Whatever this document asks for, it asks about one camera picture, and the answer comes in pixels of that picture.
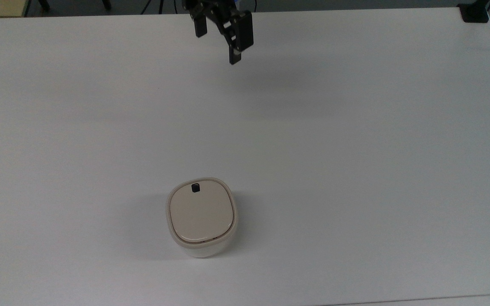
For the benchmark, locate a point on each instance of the black clamped pole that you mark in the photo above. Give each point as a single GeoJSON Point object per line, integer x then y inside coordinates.
{"type": "Point", "coordinates": [474, 13]}

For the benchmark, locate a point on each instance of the beige trash bin lid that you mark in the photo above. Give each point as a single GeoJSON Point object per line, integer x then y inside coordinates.
{"type": "Point", "coordinates": [200, 214]}

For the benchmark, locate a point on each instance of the beige lidded trash bin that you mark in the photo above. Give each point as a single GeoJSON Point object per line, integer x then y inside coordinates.
{"type": "Point", "coordinates": [204, 252]}

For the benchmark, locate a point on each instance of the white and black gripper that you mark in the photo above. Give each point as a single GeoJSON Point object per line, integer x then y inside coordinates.
{"type": "Point", "coordinates": [213, 8]}

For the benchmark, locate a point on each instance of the black furniture leg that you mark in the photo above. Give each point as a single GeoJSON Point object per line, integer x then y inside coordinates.
{"type": "Point", "coordinates": [106, 4]}
{"type": "Point", "coordinates": [44, 5]}

